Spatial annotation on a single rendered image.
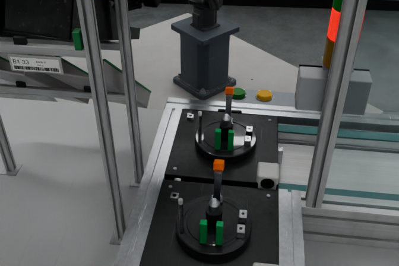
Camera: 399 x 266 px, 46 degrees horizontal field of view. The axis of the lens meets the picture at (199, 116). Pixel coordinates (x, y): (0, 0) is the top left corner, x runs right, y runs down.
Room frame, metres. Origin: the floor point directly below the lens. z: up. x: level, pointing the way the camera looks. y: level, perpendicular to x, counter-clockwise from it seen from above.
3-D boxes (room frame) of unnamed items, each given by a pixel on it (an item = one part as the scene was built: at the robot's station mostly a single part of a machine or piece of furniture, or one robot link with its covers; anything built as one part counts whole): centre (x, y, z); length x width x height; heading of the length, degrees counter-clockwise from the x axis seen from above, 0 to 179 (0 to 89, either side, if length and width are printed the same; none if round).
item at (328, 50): (0.69, -0.23, 1.28); 0.05 x 0.05 x 0.05
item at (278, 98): (1.03, -0.17, 0.93); 0.21 x 0.07 x 0.06; 83
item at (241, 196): (0.58, -0.03, 1.01); 0.24 x 0.24 x 0.13; 83
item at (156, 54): (1.23, 0.02, 0.84); 0.90 x 0.70 x 0.03; 40
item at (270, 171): (0.72, -0.14, 0.97); 0.05 x 0.05 x 0.04; 83
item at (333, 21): (0.69, -0.23, 1.33); 0.05 x 0.05 x 0.05
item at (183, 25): (1.26, -0.02, 0.96); 0.15 x 0.15 x 0.20; 40
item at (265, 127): (0.83, -0.06, 0.96); 0.24 x 0.24 x 0.02; 83
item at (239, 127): (0.83, -0.06, 0.98); 0.14 x 0.14 x 0.02
